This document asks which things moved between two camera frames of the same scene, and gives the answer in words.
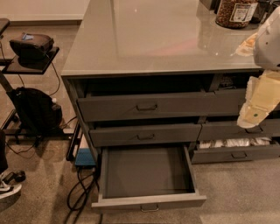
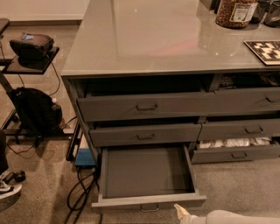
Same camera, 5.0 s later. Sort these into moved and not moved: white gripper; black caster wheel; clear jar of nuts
Moved: white gripper
Not moved: black caster wheel; clear jar of nuts
